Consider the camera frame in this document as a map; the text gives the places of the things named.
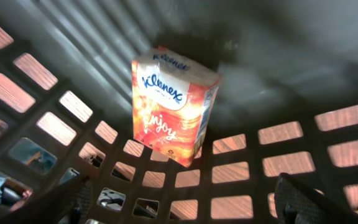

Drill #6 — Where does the orange Kleenex tissue pack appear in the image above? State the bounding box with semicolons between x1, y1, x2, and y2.
132;47;221;167

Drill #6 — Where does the grey plastic shopping basket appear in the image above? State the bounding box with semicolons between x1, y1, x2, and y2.
0;1;358;223

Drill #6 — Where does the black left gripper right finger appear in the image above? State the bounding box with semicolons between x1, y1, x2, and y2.
274;172;358;224

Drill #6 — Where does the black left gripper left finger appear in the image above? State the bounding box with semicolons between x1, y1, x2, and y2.
0;175;93;224

